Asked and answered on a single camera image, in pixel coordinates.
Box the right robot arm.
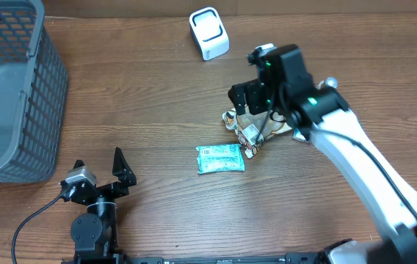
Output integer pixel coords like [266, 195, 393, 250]
[228, 44, 417, 263]

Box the teal snack packet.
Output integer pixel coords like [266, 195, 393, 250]
[196, 144, 245, 175]

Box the grey plastic mesh basket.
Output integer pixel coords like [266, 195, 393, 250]
[0, 0, 68, 183]

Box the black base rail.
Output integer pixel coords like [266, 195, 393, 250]
[61, 252, 327, 264]

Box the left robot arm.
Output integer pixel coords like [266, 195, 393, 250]
[60, 147, 137, 263]

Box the yellow dish soap bottle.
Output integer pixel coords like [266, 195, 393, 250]
[317, 76, 338, 89]

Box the brown Pantene sachet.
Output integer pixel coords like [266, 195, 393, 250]
[222, 106, 293, 158]

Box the white barcode scanner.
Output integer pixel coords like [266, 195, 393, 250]
[189, 7, 230, 61]

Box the teal Kleenex tissue pack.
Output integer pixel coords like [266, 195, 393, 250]
[292, 129, 308, 142]

